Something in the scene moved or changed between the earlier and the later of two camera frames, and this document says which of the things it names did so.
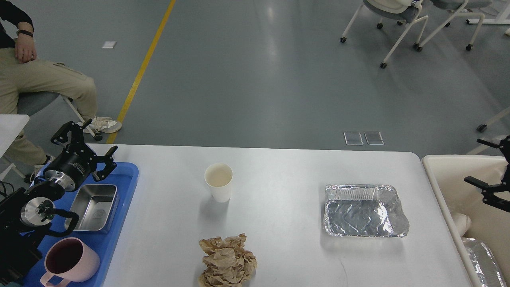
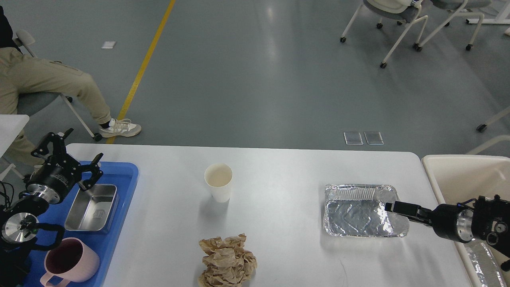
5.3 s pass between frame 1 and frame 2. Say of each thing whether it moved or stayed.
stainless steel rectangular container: stayed
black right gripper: moved
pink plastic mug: stayed
